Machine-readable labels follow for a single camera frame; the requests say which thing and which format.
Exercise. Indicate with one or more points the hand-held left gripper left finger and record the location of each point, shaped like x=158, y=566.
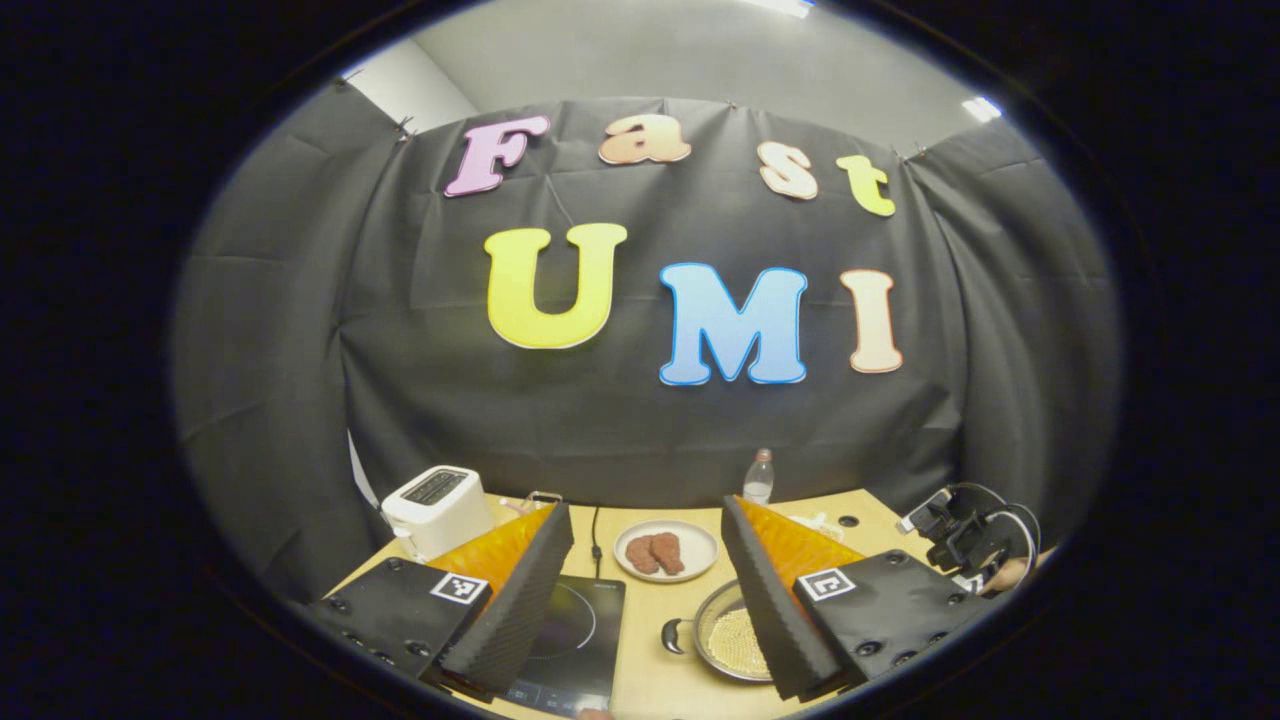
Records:
x=505, y=620

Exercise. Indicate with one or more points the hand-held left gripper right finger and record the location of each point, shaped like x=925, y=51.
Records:
x=775, y=620

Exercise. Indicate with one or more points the black induction cooktop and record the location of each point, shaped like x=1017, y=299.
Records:
x=585, y=640

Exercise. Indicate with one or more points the pile of beige beans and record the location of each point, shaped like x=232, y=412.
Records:
x=735, y=640

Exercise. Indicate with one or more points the white round plate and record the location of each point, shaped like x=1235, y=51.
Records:
x=700, y=550

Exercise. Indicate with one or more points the white seasoning tray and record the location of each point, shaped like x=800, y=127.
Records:
x=815, y=525

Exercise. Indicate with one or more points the brown meat piece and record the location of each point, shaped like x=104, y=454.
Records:
x=641, y=555
x=668, y=552

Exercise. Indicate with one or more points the white toaster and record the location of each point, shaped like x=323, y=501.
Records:
x=435, y=505

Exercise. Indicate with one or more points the clear plastic bottle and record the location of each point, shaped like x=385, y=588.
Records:
x=759, y=480

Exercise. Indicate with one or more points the black backdrop cloth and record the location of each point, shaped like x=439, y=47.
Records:
x=650, y=420

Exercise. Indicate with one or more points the ceiling light panel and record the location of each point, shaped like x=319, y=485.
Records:
x=982, y=108
x=785, y=6

